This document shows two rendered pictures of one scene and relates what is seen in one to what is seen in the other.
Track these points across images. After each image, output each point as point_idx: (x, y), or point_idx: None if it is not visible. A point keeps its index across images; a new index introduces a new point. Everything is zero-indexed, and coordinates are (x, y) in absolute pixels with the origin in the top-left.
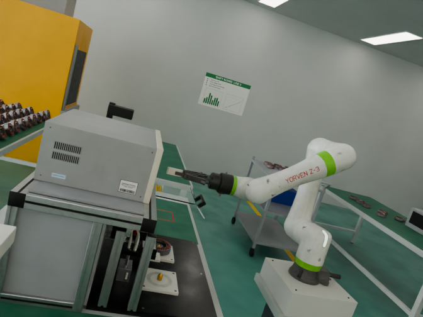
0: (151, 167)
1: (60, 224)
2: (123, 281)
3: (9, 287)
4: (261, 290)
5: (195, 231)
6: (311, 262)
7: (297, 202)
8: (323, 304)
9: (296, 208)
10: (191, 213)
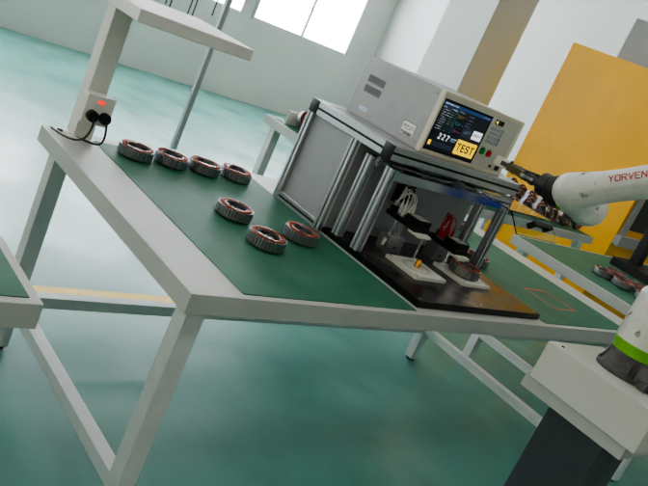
0: (432, 110)
1: (333, 136)
2: (380, 248)
3: (286, 189)
4: None
5: (572, 326)
6: (624, 335)
7: None
8: (593, 387)
9: None
10: (610, 331)
